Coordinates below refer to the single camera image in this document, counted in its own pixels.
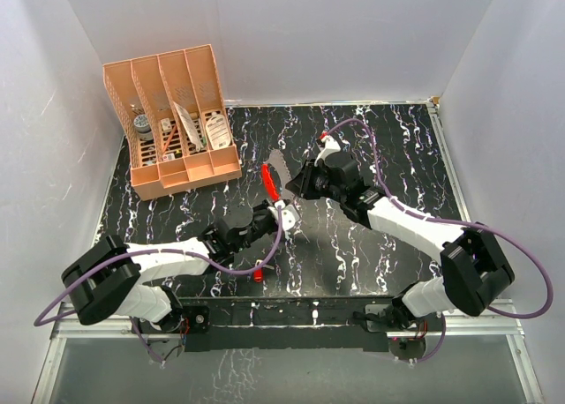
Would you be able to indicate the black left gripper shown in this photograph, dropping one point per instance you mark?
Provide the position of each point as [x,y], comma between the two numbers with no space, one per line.
[263,207]

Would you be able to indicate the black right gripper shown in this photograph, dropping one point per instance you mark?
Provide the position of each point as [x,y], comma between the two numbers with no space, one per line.
[309,172]

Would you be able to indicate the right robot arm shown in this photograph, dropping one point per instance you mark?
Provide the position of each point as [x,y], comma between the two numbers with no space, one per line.
[474,269]

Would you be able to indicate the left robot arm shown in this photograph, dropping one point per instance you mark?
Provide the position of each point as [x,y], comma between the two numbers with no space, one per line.
[115,278]

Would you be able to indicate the silver key with red tag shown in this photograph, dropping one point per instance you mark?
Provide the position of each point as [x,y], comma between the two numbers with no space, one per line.
[259,274]

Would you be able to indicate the white packaged card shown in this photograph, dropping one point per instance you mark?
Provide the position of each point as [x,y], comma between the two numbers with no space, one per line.
[191,127]

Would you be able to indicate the small white box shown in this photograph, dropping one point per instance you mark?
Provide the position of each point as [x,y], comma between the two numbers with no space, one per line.
[166,125]

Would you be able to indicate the peach plastic desk organizer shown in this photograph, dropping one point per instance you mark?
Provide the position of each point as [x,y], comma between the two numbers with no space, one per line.
[169,163]

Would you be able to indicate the round metal tin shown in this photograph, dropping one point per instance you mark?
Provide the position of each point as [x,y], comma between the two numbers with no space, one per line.
[142,127]

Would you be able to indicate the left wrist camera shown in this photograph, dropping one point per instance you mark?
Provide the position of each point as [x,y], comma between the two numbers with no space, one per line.
[286,215]

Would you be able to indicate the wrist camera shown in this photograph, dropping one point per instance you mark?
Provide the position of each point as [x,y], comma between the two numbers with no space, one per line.
[286,215]
[327,145]

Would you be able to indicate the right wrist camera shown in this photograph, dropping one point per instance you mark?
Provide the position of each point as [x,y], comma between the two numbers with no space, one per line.
[327,145]

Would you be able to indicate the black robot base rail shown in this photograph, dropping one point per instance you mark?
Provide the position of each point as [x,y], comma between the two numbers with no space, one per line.
[210,324]

